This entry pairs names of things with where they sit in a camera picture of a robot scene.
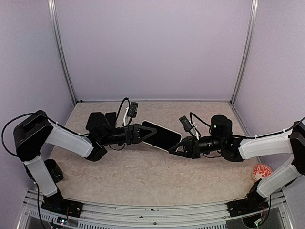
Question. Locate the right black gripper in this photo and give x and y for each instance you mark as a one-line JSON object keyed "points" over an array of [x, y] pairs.
{"points": [[192, 150]]}

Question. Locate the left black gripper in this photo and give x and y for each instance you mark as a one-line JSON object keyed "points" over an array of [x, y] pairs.
{"points": [[133, 136]]}

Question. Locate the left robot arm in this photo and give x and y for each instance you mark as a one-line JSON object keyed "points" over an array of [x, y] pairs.
{"points": [[38, 129]]}

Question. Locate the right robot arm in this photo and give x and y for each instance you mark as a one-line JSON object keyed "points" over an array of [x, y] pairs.
{"points": [[235, 148]]}

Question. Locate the red white patterned bowl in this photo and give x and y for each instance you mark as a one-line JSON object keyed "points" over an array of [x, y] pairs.
{"points": [[261, 171]]}

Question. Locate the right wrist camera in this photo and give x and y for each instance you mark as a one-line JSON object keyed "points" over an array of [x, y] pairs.
{"points": [[189, 127]]}

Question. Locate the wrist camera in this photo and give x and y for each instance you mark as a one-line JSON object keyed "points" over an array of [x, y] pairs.
{"points": [[189, 127], [130, 113]]}

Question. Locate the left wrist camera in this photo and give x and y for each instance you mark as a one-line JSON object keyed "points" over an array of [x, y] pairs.
{"points": [[130, 113]]}

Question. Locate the front aluminium rail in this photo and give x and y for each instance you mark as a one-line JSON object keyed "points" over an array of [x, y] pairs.
{"points": [[109, 216]]}

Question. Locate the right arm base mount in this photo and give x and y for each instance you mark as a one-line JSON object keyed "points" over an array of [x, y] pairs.
{"points": [[252, 203]]}

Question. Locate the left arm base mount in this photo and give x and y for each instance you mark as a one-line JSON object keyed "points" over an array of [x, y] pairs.
{"points": [[57, 204]]}

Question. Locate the right aluminium frame post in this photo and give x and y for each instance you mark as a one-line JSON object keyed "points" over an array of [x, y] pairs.
{"points": [[246, 51]]}

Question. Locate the aluminium frame post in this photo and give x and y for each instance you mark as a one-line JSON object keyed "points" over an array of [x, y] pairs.
{"points": [[246, 51], [57, 34]]}

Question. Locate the left aluminium frame post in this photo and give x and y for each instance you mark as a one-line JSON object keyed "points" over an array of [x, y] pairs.
{"points": [[57, 34]]}

